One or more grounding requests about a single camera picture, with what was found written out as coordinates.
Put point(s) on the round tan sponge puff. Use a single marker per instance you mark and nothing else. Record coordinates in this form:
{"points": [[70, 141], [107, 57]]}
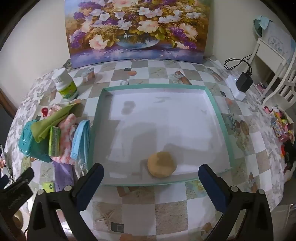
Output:
{"points": [[161, 164]]}

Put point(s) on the white power strip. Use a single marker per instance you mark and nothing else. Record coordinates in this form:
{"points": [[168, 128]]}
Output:
{"points": [[231, 83]]}

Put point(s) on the purple wet wipes pack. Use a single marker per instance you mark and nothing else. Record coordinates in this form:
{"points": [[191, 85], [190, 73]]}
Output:
{"points": [[63, 175]]}

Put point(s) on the light blue face mask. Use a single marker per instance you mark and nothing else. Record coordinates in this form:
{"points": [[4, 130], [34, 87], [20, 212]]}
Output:
{"points": [[81, 142]]}

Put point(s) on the floral painting canvas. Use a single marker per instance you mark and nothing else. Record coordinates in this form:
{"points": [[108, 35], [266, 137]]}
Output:
{"points": [[102, 31]]}

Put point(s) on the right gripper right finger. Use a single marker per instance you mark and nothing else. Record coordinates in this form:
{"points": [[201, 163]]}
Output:
{"points": [[257, 223]]}

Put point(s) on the white chair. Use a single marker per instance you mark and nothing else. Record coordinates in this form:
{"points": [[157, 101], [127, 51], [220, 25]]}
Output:
{"points": [[281, 89]]}

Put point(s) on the teal cloth on shelf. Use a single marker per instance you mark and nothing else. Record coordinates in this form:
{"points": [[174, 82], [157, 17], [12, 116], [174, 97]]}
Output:
{"points": [[261, 24]]}

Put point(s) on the small green tissue pack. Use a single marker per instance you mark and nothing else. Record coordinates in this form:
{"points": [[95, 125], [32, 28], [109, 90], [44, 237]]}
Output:
{"points": [[49, 187]]}

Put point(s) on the teal shallow cardboard tray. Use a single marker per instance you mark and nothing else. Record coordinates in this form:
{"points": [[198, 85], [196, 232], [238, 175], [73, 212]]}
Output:
{"points": [[132, 122]]}

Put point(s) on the black power adapter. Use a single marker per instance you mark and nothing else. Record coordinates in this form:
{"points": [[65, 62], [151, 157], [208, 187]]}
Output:
{"points": [[244, 82]]}

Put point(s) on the teal plastic toy box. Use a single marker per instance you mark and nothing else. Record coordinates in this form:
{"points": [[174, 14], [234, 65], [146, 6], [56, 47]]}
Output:
{"points": [[30, 148]]}

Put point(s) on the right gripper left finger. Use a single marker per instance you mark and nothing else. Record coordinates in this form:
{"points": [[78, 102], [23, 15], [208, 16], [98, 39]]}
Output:
{"points": [[44, 223]]}

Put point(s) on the pink white fuzzy sock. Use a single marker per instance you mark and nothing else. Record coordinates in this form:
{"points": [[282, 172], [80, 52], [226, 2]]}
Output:
{"points": [[67, 128]]}

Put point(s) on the lime green microfiber cloth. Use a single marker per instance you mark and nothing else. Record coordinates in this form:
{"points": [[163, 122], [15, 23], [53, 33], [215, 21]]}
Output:
{"points": [[41, 128]]}

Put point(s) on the white green pill bottle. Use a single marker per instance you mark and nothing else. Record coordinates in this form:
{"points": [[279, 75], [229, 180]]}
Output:
{"points": [[65, 84]]}

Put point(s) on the pink floral scrunchie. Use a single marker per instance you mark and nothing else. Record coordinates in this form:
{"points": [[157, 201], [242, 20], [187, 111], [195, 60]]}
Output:
{"points": [[53, 109]]}

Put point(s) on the checkered picture tablecloth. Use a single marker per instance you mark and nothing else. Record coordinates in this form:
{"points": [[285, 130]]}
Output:
{"points": [[183, 210]]}

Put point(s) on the basket of colourful toys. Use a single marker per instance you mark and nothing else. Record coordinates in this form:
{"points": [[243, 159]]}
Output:
{"points": [[283, 129]]}

